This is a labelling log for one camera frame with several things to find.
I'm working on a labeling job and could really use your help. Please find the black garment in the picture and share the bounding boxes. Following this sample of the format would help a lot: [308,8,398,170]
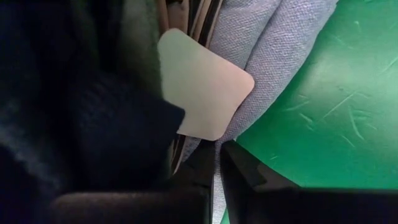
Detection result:
[0,0,187,224]

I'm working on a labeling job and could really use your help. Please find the light blue denim jeans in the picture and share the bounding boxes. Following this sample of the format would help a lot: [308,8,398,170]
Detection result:
[182,0,340,224]

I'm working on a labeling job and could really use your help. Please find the dark green garment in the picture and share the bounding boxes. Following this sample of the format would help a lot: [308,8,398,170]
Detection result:
[119,0,164,96]

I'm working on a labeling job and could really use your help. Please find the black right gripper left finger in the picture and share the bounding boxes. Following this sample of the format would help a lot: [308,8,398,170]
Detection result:
[52,141,216,224]

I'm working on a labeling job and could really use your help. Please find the white garment tag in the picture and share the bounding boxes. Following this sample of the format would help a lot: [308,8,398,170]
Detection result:
[157,27,256,142]

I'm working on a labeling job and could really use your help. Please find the green table mat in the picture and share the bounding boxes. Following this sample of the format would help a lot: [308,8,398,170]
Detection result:
[222,0,398,224]

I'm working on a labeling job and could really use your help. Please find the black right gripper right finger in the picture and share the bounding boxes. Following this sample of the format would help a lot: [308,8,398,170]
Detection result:
[220,140,398,224]

